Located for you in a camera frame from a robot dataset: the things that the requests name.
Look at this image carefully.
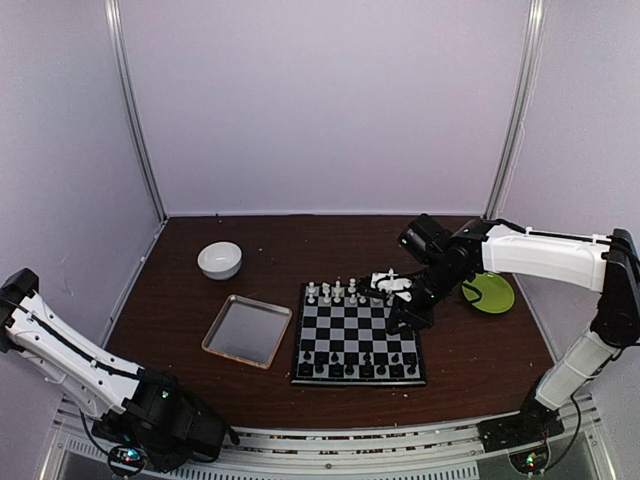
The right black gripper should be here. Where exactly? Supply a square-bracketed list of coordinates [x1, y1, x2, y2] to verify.
[386, 260, 467, 335]

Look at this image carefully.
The black and grey chessboard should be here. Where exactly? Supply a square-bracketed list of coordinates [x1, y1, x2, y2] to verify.
[291, 284, 427, 387]

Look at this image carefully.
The black king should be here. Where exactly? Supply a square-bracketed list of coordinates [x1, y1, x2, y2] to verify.
[360, 364, 374, 378]

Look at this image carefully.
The wooden tray with mirror base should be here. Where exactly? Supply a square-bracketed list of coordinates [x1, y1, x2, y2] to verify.
[201, 294, 293, 370]

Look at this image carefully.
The black rook corner piece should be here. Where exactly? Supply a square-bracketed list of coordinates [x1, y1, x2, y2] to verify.
[298, 363, 310, 377]

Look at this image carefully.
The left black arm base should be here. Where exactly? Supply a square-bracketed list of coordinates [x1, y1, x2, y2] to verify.
[90, 420, 148, 479]

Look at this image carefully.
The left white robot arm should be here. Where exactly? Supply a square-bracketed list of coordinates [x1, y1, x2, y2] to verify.
[1, 268, 240, 476]

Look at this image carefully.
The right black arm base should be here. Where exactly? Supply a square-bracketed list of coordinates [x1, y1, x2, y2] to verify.
[477, 413, 565, 476]

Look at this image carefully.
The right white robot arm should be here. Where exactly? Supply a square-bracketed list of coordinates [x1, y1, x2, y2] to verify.
[355, 214, 639, 442]

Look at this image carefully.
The green plate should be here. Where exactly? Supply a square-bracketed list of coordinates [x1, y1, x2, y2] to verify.
[462, 273, 515, 314]

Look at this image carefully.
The white bishop left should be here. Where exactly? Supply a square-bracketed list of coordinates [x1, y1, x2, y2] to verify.
[333, 280, 343, 296]

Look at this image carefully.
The white bowl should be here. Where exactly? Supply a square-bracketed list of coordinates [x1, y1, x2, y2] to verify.
[197, 241, 243, 281]

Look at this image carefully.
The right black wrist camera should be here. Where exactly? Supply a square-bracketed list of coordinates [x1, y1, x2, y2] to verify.
[398, 214, 452, 264]

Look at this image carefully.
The aluminium front rail frame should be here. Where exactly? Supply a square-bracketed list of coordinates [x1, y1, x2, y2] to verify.
[39, 392, 616, 480]

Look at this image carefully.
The right aluminium frame post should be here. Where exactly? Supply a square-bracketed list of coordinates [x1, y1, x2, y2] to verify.
[484, 0, 547, 219]

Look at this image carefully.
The aluminium frame post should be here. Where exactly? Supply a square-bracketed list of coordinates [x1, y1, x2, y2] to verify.
[484, 0, 547, 219]
[104, 0, 168, 223]

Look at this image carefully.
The left aluminium frame post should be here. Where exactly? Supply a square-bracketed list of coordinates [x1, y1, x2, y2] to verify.
[104, 0, 168, 223]

